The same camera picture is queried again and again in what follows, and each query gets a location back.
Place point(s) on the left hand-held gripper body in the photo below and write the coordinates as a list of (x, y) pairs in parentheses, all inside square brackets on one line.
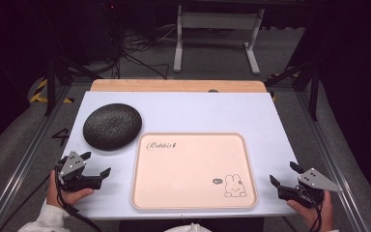
[(72, 166)]

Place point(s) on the yellow black floor tape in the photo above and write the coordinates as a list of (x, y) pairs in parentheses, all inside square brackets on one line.
[(38, 93)]

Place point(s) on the white metal stand frame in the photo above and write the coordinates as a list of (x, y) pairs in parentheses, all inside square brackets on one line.
[(217, 21)]

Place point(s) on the wooden table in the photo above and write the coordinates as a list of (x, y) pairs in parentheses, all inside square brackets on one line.
[(174, 85)]

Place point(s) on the person's right hand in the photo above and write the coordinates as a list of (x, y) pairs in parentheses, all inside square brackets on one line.
[(306, 209)]

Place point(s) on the white board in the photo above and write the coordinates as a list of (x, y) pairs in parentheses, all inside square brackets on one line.
[(186, 112)]

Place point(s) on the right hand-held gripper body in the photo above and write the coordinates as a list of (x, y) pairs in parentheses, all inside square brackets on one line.
[(319, 182)]

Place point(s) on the person's white clothing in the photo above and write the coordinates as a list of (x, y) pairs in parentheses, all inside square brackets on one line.
[(186, 227)]

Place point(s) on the aluminium floor rail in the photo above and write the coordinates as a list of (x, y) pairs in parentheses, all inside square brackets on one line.
[(22, 164), (331, 161)]

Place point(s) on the person's left hand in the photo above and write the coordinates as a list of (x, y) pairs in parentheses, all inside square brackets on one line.
[(74, 196)]

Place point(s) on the pink tray with rabbit print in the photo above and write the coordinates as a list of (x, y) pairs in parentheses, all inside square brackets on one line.
[(193, 170)]

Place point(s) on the person's white left sleeve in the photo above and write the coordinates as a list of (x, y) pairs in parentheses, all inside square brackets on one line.
[(46, 220)]

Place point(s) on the black round textured plate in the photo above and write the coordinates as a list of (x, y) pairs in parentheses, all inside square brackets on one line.
[(112, 126)]

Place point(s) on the black tripod stand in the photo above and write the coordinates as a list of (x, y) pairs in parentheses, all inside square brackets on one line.
[(52, 80), (312, 83)]

